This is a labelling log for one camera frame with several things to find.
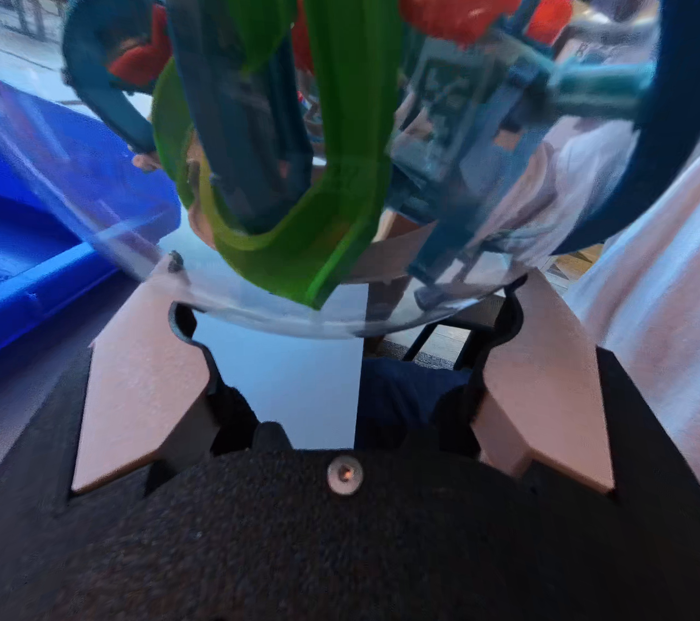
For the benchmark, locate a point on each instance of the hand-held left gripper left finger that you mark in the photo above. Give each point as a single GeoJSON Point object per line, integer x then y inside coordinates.
{"type": "Point", "coordinates": [136, 402]}

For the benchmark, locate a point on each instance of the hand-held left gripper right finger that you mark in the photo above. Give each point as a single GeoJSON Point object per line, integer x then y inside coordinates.
{"type": "Point", "coordinates": [547, 402]}

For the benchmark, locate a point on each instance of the clear plastic maze ball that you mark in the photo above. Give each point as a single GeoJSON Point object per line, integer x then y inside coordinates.
{"type": "Point", "coordinates": [339, 140]}

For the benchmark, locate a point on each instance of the person's white shirt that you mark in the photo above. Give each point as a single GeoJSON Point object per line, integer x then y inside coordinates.
{"type": "Point", "coordinates": [645, 304]}

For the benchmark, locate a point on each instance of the person's dark blue pants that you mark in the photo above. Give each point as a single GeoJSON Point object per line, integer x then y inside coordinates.
{"type": "Point", "coordinates": [399, 402]}

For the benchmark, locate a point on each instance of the blue plastic bin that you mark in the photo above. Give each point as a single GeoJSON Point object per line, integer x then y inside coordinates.
{"type": "Point", "coordinates": [33, 276]}

